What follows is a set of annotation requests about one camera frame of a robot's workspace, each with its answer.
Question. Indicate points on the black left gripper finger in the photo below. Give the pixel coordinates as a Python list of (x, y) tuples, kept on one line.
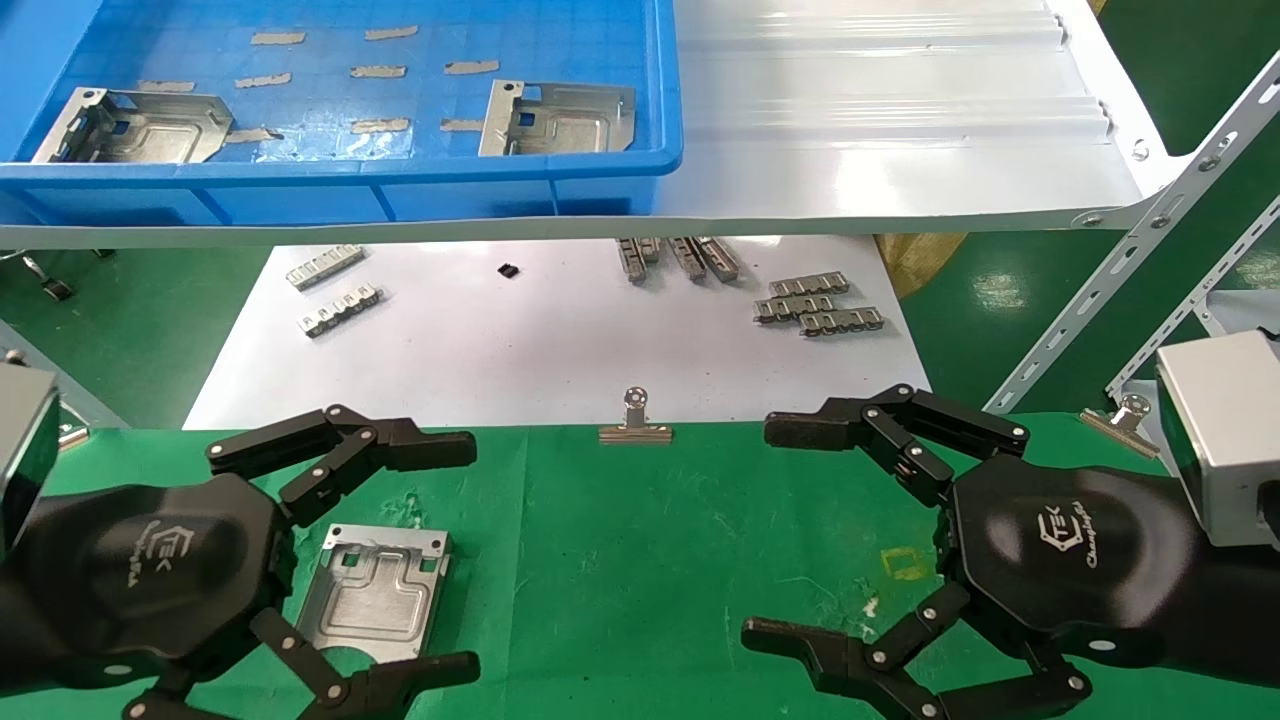
[(420, 448)]

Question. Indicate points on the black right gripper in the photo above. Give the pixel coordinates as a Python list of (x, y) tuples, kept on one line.
[(1060, 560)]

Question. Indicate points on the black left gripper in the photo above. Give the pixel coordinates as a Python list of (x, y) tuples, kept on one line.
[(150, 570)]

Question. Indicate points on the stamped sheet metal bracket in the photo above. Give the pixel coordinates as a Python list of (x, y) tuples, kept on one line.
[(150, 130), (570, 125), (375, 590)]

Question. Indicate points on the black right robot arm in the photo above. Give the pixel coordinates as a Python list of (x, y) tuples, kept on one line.
[(1235, 610)]

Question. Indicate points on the white paper board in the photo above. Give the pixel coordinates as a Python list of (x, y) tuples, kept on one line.
[(550, 350)]

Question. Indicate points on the green table cloth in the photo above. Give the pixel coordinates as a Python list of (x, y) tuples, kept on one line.
[(600, 560)]

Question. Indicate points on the white perforated angle bar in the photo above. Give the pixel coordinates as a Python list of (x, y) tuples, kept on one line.
[(1200, 295), (1130, 250)]

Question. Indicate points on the blue plastic bin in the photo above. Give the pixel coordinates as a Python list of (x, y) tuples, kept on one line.
[(570, 40)]

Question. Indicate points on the white sheet metal shelf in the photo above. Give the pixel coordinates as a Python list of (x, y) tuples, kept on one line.
[(880, 100)]

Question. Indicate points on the small notched metal rail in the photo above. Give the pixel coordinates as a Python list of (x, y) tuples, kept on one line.
[(340, 311), (688, 260), (651, 249), (795, 308), (325, 267), (720, 260), (632, 262), (810, 284), (842, 321)]

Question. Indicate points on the grey metal frame bar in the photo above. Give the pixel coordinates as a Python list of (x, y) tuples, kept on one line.
[(70, 385)]

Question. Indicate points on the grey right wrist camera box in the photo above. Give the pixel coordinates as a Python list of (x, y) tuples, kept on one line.
[(1230, 430)]

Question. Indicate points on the white metal frame beam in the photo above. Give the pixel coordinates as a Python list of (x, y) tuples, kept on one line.
[(1245, 310)]

